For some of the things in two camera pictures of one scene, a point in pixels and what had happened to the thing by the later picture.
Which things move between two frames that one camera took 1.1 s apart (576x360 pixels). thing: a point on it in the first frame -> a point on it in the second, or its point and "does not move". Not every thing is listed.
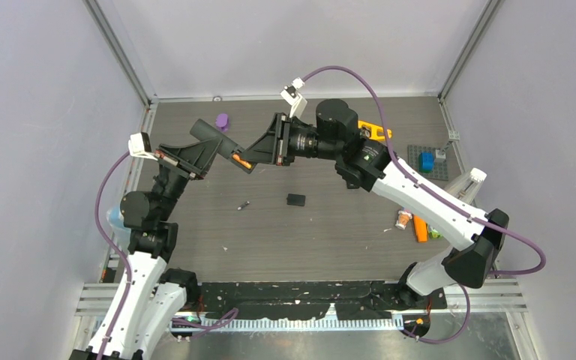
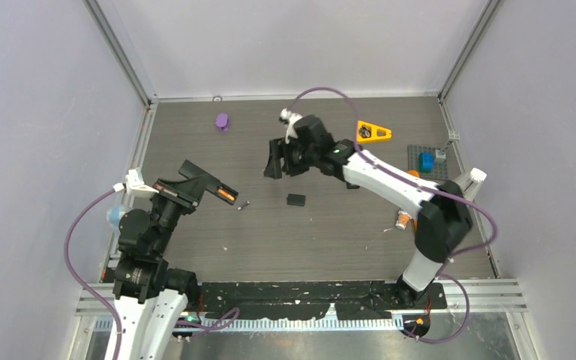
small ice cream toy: [403, 218] does not move
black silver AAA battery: [241, 207] does not move
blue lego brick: [426, 162] does not move
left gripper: [191, 160] -> [187, 193]
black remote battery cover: [296, 199] does not move
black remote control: [229, 149] -> [190, 170]
